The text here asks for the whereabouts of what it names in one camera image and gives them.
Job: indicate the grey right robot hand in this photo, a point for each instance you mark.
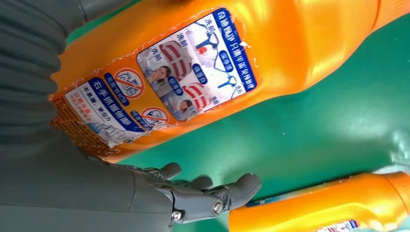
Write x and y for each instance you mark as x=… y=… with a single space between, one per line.
x=80 y=198

